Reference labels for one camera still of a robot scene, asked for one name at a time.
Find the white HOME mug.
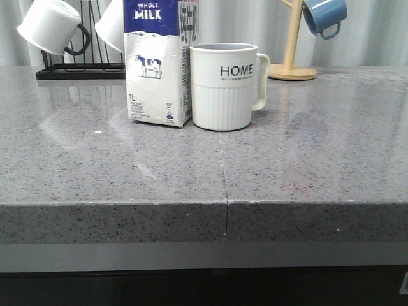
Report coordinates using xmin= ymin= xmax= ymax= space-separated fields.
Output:
xmin=190 ymin=43 xmax=270 ymax=131

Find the whole milk carton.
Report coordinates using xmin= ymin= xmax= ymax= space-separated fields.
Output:
xmin=123 ymin=1 xmax=199 ymax=128

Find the wooden mug tree stand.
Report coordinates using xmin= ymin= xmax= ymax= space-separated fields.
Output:
xmin=268 ymin=0 xmax=317 ymax=81

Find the right white hanging mug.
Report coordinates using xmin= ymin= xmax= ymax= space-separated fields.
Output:
xmin=95 ymin=0 xmax=124 ymax=54

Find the white hanging mug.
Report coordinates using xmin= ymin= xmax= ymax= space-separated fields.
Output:
xmin=17 ymin=0 xmax=91 ymax=56
xmin=95 ymin=0 xmax=124 ymax=54

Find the blue hanging mug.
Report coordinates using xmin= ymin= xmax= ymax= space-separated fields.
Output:
xmin=303 ymin=0 xmax=347 ymax=40

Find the left white hanging mug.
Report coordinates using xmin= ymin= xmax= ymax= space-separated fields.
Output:
xmin=17 ymin=0 xmax=91 ymax=56

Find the label sticker on cabinet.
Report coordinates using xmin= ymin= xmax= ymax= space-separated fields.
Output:
xmin=399 ymin=273 xmax=408 ymax=295

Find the black wire mug rack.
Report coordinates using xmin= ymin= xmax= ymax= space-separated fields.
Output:
xmin=36 ymin=1 xmax=125 ymax=80

